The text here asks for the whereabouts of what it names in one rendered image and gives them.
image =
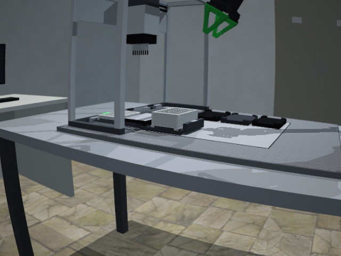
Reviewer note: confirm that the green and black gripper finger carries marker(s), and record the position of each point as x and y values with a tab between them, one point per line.
208	9
231	25

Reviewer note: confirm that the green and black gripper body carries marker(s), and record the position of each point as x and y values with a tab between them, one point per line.
230	7

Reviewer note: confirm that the white deep-well block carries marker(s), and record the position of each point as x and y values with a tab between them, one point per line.
173	117

